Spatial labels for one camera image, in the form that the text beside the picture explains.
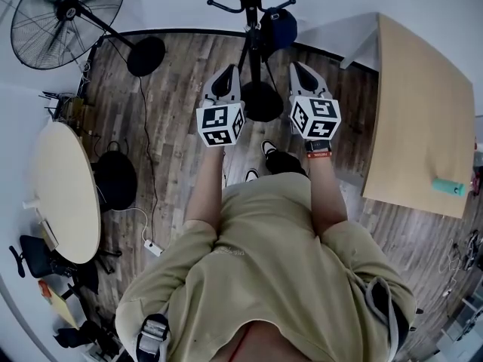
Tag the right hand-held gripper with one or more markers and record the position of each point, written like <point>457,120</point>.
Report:
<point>315,117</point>

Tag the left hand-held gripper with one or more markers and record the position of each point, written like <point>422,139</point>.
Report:
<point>220,126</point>

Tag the black coat rack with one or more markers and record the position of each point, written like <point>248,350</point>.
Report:
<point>255,72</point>

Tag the person's left forearm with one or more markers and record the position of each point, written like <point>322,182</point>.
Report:
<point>205,191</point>

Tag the person's right forearm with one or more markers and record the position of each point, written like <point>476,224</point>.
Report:
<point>326,194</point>

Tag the dark blue cap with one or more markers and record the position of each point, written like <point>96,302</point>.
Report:
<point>287,30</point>

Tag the black wristwatch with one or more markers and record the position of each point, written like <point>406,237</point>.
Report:
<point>317,146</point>

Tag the person's right white shoe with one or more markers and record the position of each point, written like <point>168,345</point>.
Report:
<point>268,148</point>

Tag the person's white shoe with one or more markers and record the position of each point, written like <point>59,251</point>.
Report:
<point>251,174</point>
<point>268,148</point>

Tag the black standing fan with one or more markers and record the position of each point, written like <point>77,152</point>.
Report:
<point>147,57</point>

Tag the red wristband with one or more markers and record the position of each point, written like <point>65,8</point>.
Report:
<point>319,154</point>

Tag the person's right leg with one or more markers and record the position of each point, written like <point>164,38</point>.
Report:
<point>285,163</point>

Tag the person's left white shoe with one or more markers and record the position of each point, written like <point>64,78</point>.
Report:
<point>251,174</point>

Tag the light wooden rectangular table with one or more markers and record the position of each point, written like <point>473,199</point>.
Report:
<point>419,108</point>

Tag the black round bag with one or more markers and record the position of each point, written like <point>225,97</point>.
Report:
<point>115,175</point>

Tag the brown cardboard box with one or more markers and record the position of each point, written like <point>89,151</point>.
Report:
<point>73,113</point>

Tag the teal cylindrical bottle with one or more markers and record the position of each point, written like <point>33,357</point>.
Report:
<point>449,186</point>

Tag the white power strip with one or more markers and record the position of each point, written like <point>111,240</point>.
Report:
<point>152,247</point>

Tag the person's beige shirt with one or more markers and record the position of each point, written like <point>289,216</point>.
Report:
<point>271,270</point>

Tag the round wooden table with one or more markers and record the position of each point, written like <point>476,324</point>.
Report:
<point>66,194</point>

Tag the small white cup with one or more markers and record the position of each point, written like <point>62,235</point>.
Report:
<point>31,203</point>

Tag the tan notebook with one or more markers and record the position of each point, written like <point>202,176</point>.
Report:
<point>49,234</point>

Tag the black metal furniture legs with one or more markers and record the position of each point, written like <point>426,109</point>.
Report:
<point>87,275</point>

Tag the black office chair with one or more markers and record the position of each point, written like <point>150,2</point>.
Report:
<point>34,256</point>

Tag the orange object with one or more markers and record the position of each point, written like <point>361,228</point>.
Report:
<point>44,288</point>

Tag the yellow table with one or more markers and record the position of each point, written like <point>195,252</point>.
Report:
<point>60,307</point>

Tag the white shelf unit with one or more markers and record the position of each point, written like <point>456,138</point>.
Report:
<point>105,354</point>

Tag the white furniture frame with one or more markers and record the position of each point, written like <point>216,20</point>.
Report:
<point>464,330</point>

